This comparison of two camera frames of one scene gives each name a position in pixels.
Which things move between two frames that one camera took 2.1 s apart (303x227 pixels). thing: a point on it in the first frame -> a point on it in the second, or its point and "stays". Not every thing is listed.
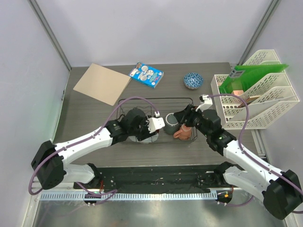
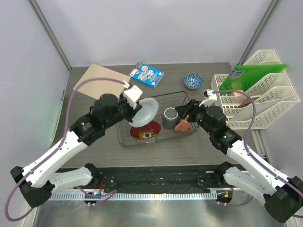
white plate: (151, 139) -> (146, 114)
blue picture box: (147, 74) stays
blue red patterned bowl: (192, 80) stays
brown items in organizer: (249, 100) stays
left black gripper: (147, 134) -> (132, 111)
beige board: (102, 83) stays
